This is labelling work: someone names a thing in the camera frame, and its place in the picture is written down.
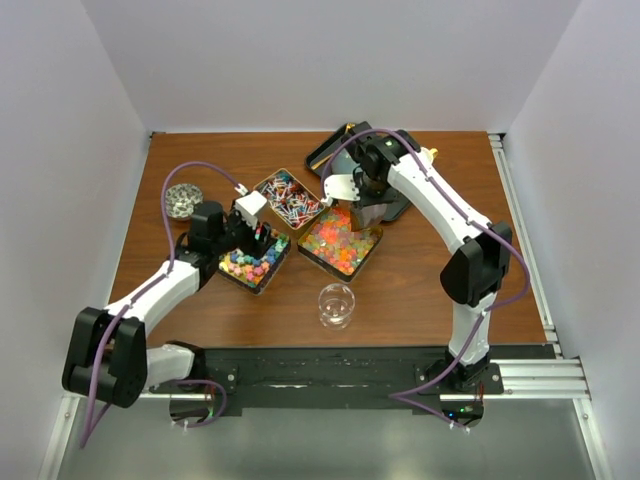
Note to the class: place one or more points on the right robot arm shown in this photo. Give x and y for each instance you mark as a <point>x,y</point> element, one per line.
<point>391,163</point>

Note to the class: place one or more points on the tin of star candies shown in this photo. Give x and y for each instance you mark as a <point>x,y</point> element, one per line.
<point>254,273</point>

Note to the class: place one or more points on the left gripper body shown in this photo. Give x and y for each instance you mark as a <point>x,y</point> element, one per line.
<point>237,234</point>

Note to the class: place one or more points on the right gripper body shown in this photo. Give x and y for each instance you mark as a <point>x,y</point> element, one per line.
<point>374,191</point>

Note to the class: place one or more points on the tin of gummy candies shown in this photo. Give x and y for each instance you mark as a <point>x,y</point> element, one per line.
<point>331,244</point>

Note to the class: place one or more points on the patterned small bowl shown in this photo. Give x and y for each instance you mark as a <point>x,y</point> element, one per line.
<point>181,201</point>

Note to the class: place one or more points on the blue-grey plate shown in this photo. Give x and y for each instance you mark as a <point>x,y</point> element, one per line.
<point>343,163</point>

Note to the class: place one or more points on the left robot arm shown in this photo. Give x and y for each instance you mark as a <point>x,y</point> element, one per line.
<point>108,358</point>

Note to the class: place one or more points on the metal scoop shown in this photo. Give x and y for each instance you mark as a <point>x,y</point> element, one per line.
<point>364,217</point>

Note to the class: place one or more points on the black tray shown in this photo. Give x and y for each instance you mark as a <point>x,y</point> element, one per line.
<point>316,160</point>

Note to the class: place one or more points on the tin of lollipops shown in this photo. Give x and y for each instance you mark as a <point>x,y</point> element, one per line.
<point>292,206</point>

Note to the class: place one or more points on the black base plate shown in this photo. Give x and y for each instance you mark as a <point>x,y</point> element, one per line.
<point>321,378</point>

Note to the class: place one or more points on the clear glass jar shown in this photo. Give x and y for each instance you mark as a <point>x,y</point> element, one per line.
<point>336,304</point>

